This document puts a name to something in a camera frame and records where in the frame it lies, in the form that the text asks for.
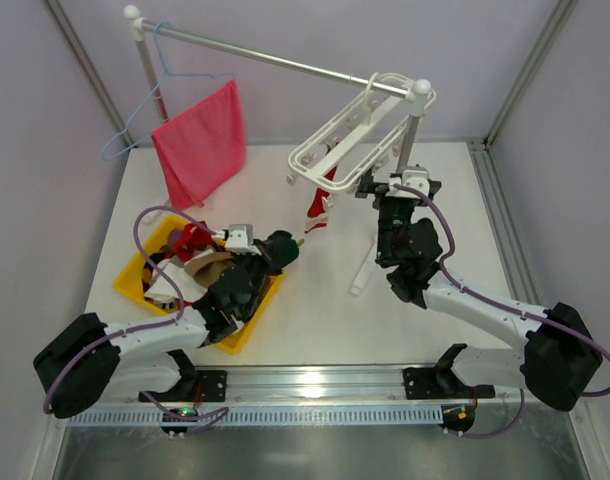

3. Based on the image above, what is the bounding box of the dark green sock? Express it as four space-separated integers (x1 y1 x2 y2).
264 230 300 270

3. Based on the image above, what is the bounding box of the yellow plastic bin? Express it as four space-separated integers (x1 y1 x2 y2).
113 215 284 355

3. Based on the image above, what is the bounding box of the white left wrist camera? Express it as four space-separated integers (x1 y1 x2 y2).
225 224 255 253

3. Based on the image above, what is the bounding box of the pink towel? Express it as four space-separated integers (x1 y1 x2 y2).
152 80 246 210

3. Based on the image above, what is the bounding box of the grey white sock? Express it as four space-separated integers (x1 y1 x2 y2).
144 259 207 304

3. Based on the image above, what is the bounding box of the white sock clip hanger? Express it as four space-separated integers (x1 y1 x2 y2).
287 72 437 193

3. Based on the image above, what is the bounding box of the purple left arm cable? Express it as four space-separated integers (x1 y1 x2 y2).
42 206 231 415

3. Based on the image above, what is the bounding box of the aluminium mounting rail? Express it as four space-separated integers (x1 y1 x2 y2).
47 364 591 404

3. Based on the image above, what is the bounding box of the red snowflake christmas sock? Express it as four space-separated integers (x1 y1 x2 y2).
304 188 334 235

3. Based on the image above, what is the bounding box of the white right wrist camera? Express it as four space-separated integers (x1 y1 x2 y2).
389 166 430 194

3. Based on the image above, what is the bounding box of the metal clothes rack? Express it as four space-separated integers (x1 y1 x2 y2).
122 4 433 296

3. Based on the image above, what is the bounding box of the tan ribbed sock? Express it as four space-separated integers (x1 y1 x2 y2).
184 248 234 288

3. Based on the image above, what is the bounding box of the blue wire hanger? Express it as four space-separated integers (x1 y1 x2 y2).
100 21 236 162

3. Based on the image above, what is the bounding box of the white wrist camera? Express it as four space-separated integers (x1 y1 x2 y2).
389 166 430 194
225 224 255 253

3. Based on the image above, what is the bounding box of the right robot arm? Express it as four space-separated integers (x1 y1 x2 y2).
355 173 607 412

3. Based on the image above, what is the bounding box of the slotted cable duct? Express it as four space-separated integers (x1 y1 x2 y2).
67 404 444 428

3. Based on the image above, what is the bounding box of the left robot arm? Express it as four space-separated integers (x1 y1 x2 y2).
33 231 299 419

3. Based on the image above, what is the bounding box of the red sock in bin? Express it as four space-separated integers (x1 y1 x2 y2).
168 222 216 262

